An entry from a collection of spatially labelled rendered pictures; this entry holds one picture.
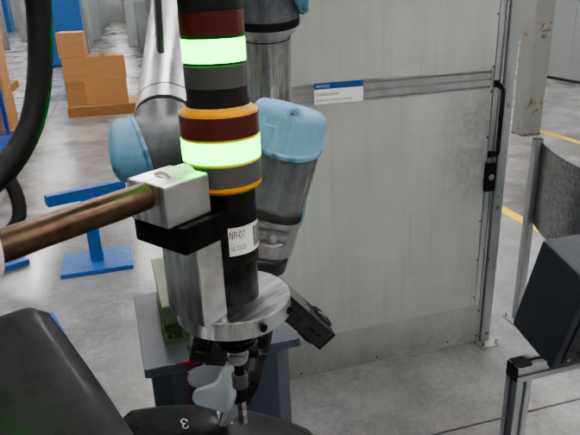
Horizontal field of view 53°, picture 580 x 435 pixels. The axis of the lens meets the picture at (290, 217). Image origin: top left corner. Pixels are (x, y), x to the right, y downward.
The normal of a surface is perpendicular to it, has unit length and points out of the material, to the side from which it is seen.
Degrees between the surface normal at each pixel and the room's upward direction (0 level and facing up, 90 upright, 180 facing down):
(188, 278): 90
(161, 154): 85
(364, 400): 0
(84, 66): 90
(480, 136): 90
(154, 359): 0
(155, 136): 55
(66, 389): 35
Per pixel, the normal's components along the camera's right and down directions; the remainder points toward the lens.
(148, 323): -0.04, -0.93
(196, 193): 0.79, 0.19
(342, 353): 0.29, 0.33
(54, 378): 0.51, -0.69
